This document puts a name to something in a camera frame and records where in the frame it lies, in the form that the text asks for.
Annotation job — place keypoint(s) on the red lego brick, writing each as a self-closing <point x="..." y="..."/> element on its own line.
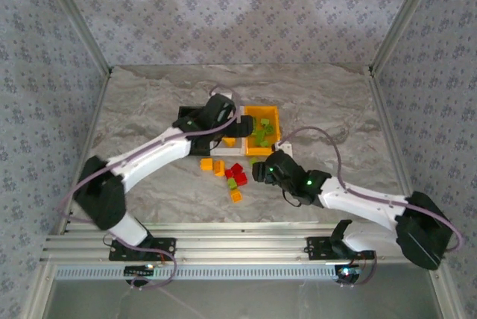
<point x="229" y="173"/>
<point x="236" y="168"/>
<point x="240" y="179"/>

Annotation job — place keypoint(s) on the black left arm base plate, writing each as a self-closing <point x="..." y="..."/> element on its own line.
<point x="165" y="246"/>

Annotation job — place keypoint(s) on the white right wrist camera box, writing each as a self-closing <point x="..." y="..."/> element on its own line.
<point x="285" y="147"/>

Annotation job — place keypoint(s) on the aluminium frame side rail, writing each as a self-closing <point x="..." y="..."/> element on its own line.
<point x="384" y="110"/>
<point x="97" y="110"/>

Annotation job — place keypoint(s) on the long green lego brick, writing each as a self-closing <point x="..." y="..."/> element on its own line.
<point x="254" y="126"/>
<point x="271" y="129"/>

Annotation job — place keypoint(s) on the orange lego brick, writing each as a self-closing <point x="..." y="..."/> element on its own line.
<point x="219" y="168"/>
<point x="206" y="164"/>
<point x="236" y="196"/>
<point x="229" y="142"/>

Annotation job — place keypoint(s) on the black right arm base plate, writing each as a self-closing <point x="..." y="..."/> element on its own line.
<point x="316" y="246"/>

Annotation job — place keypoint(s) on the aluminium frame post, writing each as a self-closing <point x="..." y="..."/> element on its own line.
<point x="78" y="17"/>
<point x="405" y="17"/>

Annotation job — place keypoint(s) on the black plastic bin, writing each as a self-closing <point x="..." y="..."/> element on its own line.
<point x="186" y="111"/>

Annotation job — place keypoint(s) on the orange plastic bin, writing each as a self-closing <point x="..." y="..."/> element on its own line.
<point x="261" y="152"/>

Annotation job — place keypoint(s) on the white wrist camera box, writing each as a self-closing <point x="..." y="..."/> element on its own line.
<point x="285" y="147"/>
<point x="228" y="96"/>

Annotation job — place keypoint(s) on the white plastic bin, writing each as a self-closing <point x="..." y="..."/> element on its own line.
<point x="227" y="152"/>

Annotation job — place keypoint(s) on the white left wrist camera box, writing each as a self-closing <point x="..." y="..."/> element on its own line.
<point x="228" y="96"/>

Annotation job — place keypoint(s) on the aluminium frame base beam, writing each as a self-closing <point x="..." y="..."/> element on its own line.
<point x="242" y="240"/>

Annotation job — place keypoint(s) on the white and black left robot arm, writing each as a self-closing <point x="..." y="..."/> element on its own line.
<point x="149" y="155"/>

